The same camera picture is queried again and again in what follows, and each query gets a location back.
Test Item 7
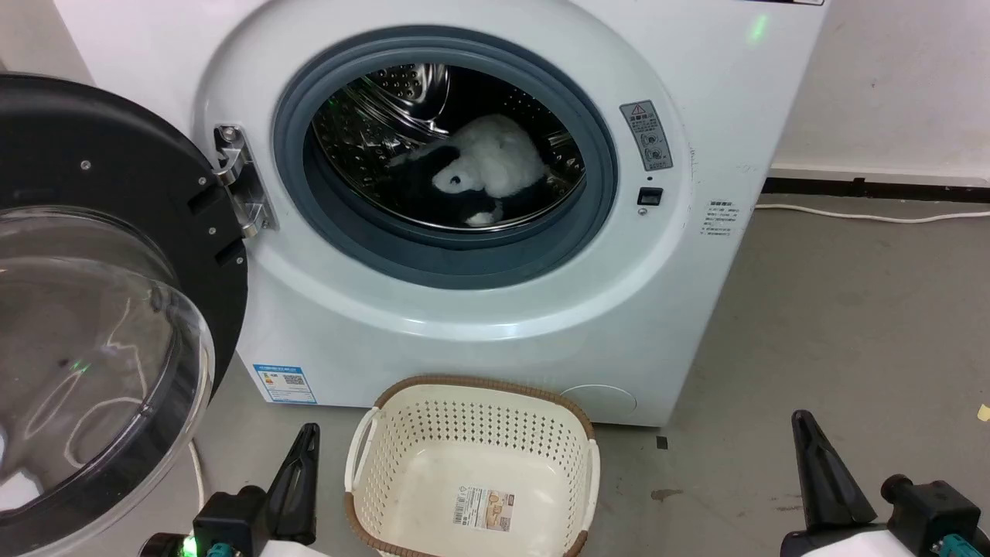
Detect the stainless steel washer drum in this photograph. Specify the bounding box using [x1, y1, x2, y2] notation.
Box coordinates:
[312, 63, 586, 231]

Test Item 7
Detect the grey rubber door gasket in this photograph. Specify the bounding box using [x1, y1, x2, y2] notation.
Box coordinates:
[272, 35, 620, 291]

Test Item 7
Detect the small printed text label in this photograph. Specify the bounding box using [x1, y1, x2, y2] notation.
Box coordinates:
[702, 200, 742, 237]

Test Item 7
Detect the basket product label sticker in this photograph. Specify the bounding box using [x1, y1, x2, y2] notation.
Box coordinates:
[452, 486, 514, 533]

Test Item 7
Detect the cream perforated laundry basket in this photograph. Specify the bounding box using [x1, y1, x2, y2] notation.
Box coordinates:
[343, 375, 601, 557]

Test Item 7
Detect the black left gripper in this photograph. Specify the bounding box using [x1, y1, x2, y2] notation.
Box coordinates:
[143, 423, 329, 557]

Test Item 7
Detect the thin white cable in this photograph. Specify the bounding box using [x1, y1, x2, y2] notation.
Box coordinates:
[188, 441, 206, 511]

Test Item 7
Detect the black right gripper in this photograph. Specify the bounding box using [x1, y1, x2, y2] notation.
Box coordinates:
[780, 410, 990, 557]

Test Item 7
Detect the black round washer door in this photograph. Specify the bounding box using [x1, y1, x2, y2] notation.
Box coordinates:
[0, 73, 250, 557]

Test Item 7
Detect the chrome door hinge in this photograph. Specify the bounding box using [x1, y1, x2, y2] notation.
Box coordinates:
[213, 124, 277, 237]

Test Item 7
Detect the black and white plush toy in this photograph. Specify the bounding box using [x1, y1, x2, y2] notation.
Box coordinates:
[387, 114, 551, 227]

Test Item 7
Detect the black baseboard strip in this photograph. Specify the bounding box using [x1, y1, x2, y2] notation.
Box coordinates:
[762, 176, 990, 205]

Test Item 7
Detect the round filter cover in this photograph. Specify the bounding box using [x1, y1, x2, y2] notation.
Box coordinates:
[558, 384, 638, 422]

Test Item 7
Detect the white front-load washing machine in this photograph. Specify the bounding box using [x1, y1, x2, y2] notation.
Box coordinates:
[53, 0, 830, 428]

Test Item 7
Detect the blue energy label sticker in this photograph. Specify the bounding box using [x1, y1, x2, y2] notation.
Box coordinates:
[253, 364, 318, 405]

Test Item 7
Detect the grey warning sticker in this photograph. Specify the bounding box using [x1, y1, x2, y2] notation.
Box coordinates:
[620, 100, 674, 172]

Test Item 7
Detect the white floor cable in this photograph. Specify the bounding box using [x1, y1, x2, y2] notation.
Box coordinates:
[754, 203, 990, 225]

